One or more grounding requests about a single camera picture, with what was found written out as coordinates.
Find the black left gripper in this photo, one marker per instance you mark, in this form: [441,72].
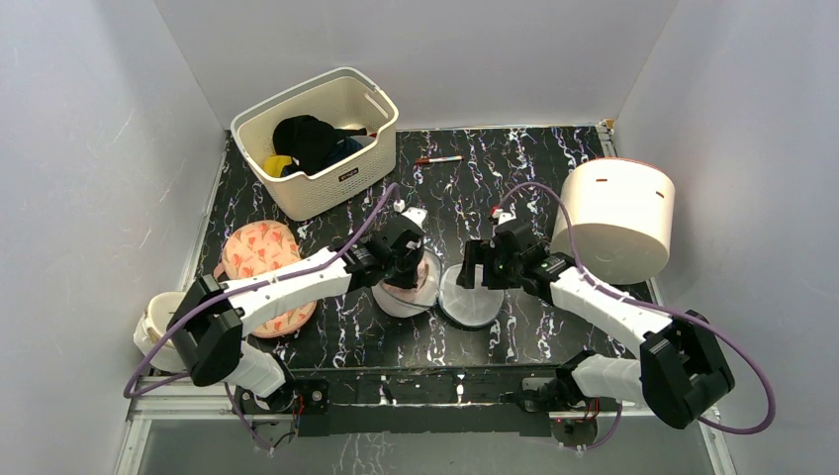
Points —
[409,280]

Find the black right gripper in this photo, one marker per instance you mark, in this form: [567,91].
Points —
[473,263]

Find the pink bra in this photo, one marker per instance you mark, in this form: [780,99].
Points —
[426,289]

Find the black bra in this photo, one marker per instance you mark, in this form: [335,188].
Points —
[307,140]

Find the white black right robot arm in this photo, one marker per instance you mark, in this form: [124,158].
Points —
[677,368]

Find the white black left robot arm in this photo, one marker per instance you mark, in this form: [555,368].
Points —
[210,327]

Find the cream perforated laundry basket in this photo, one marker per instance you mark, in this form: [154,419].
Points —
[344,98]

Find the red white marker pen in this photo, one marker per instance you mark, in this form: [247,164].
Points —
[432,160]

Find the navy blue cloth in basket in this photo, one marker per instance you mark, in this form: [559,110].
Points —
[344,149]

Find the cream cylindrical drum container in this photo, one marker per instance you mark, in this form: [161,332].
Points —
[621,212]

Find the yellow cloth in basket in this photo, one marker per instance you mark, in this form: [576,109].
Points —
[274,165]

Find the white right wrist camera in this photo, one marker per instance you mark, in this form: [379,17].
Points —
[501,216]

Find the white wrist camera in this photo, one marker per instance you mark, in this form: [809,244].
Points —
[414,214]
[501,216]

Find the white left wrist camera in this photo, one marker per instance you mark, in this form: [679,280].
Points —
[414,214]

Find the black robot base mount plate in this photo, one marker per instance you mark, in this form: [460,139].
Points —
[440,399]

